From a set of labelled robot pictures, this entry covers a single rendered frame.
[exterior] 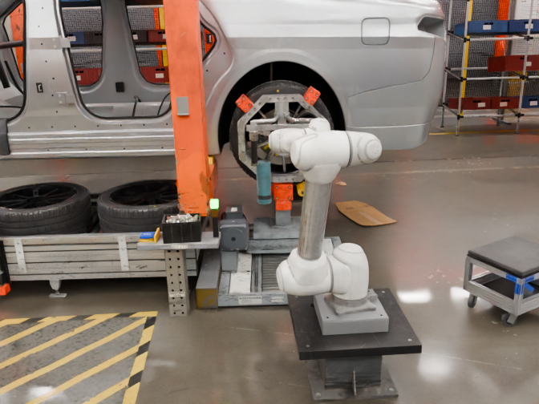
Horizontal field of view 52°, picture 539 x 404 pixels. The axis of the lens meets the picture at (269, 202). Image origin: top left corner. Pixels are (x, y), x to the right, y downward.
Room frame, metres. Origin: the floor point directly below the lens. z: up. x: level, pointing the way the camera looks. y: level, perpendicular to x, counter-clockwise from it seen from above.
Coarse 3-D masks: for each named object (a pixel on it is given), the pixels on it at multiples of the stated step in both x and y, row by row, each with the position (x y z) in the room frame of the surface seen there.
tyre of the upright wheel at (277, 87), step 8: (280, 80) 3.60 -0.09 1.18; (256, 88) 3.53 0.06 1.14; (264, 88) 3.43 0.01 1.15; (272, 88) 3.43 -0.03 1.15; (280, 88) 3.43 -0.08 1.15; (288, 88) 3.43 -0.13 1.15; (296, 88) 3.43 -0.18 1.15; (304, 88) 3.44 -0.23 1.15; (248, 96) 3.44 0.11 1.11; (256, 96) 3.43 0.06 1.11; (320, 104) 3.43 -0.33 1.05; (240, 112) 3.43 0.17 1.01; (320, 112) 3.43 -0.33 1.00; (328, 112) 3.44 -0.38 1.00; (232, 120) 3.44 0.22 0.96; (328, 120) 3.43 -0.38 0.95; (232, 128) 3.43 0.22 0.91; (232, 136) 3.43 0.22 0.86; (232, 144) 3.43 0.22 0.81; (240, 160) 3.43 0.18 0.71; (248, 168) 3.43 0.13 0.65; (256, 176) 3.43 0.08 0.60
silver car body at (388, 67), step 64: (0, 0) 5.10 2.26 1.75; (256, 0) 3.46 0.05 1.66; (320, 0) 3.46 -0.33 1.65; (384, 0) 3.47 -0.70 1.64; (0, 64) 4.70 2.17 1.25; (64, 64) 3.46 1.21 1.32; (128, 64) 5.18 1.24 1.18; (256, 64) 3.44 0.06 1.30; (320, 64) 3.44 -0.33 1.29; (384, 64) 3.45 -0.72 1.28; (64, 128) 3.47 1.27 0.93; (128, 128) 3.46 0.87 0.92; (384, 128) 3.45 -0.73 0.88
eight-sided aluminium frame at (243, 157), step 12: (264, 96) 3.35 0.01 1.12; (276, 96) 3.35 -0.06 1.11; (288, 96) 3.35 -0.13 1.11; (300, 96) 3.35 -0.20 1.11; (252, 108) 3.35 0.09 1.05; (312, 108) 3.35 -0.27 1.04; (240, 120) 3.34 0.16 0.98; (240, 132) 3.35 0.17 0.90; (240, 144) 3.35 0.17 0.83; (240, 156) 3.34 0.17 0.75; (252, 168) 3.35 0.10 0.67; (276, 180) 3.35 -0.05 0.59; (288, 180) 3.35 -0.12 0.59; (300, 180) 3.35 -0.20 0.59
